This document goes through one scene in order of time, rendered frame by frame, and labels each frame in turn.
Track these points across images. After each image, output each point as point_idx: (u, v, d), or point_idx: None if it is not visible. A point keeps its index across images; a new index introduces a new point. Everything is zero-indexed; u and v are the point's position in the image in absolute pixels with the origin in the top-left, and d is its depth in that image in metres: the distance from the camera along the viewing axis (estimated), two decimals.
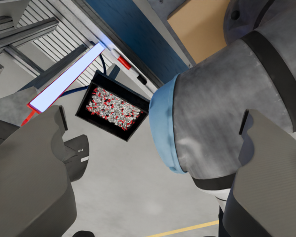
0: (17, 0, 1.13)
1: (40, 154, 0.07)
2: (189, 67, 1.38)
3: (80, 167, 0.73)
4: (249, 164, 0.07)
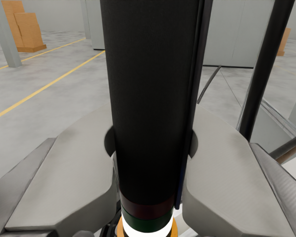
0: None
1: (93, 145, 0.08)
2: None
3: None
4: (196, 156, 0.07)
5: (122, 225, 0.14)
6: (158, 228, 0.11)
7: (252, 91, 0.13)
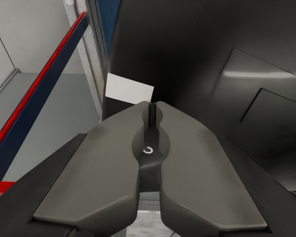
0: None
1: (121, 146, 0.08)
2: None
3: None
4: (169, 156, 0.07)
5: None
6: None
7: None
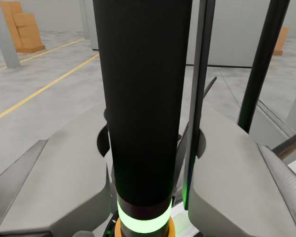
0: None
1: (86, 146, 0.08)
2: None
3: (112, 170, 0.64)
4: (203, 156, 0.07)
5: (120, 225, 0.14)
6: (154, 228, 0.11)
7: (248, 91, 0.13)
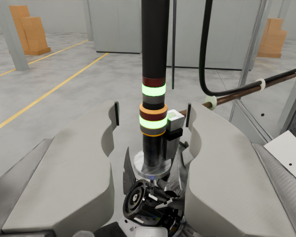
0: None
1: (90, 146, 0.08)
2: None
3: (125, 163, 0.88)
4: (199, 156, 0.07)
5: (142, 104, 0.29)
6: (158, 93, 0.26)
7: (201, 42, 0.29)
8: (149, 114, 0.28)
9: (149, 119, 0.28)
